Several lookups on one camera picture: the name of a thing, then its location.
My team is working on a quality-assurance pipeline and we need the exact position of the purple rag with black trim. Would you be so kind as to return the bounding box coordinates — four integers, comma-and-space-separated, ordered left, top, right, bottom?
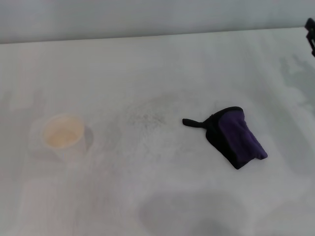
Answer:
182, 106, 268, 170

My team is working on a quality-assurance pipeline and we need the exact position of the white paper cup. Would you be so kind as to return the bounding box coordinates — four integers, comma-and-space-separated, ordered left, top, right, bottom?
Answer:
40, 113, 87, 163

